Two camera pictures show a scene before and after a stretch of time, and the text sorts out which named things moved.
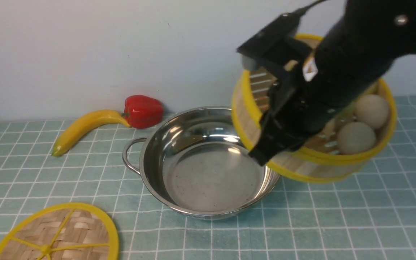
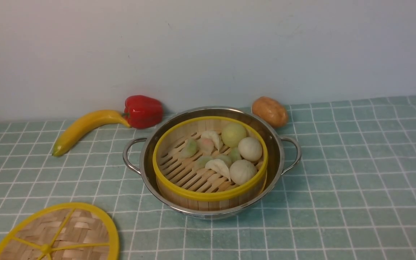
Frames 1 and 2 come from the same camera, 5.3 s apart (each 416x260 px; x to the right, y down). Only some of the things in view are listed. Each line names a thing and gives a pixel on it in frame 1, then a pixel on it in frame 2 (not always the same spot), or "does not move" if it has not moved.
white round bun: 355,138 to 242,171
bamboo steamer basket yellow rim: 349,145 to 210,163
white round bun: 372,110 to 250,149
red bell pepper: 142,112 does not move
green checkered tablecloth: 388,209 does not move
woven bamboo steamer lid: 69,232 does not move
